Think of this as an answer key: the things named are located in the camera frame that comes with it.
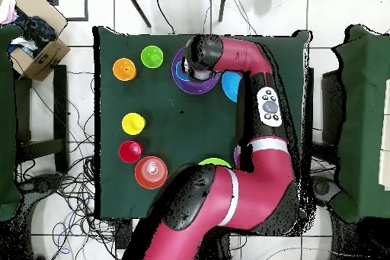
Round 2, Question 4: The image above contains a shallow purple plastic bowl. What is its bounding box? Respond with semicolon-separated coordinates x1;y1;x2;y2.
171;47;222;95

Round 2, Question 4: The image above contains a green plastic cup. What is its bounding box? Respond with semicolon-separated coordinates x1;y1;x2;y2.
140;45;165;69

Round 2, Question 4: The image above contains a dark green tablecloth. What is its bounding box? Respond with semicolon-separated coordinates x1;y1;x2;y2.
92;25;313;221

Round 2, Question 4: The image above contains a green plastic bowl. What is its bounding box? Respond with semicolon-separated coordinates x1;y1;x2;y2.
197;157;232;169

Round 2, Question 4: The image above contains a blue plastic bowl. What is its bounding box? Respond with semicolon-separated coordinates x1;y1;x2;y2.
221;70;243;103

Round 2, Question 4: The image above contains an orange-red plastic bowl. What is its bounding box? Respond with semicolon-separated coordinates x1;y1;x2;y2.
134;156;169;190

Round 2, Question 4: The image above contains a yellow plastic cup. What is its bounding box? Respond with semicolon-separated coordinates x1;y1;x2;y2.
121;112;146;136

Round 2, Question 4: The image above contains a red plastic cup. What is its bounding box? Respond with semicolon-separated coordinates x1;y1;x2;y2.
118;140;143;164

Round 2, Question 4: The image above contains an orange plastic cup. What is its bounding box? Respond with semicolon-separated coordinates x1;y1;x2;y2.
112;57;137;82

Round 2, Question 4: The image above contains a black power strip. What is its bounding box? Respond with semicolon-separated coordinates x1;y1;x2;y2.
114;219;133;250

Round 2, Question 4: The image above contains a black box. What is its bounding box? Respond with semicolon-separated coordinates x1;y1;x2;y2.
321;69;347;145

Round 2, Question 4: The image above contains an open cardboard box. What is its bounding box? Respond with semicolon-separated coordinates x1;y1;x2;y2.
8;0;72;82

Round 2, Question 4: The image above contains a green cloth covered table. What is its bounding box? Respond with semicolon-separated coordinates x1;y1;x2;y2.
0;23;24;222
330;24;390;223

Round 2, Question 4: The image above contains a dark blue cloth bundle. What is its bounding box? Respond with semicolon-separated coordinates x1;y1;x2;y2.
14;15;57;56

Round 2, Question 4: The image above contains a pink cloth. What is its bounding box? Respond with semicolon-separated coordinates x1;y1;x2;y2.
0;0;18;25

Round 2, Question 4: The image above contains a black bench frame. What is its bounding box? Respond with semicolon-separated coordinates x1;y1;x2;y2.
13;64;69;172

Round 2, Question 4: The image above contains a grey pedestal foot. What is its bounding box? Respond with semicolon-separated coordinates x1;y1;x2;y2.
18;172;65;194
312;175;342;207

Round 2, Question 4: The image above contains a tangle of floor cables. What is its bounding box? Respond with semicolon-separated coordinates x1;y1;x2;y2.
14;67;135;260

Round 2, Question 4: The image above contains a black floor frame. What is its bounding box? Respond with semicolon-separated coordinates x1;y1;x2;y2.
43;0;89;22

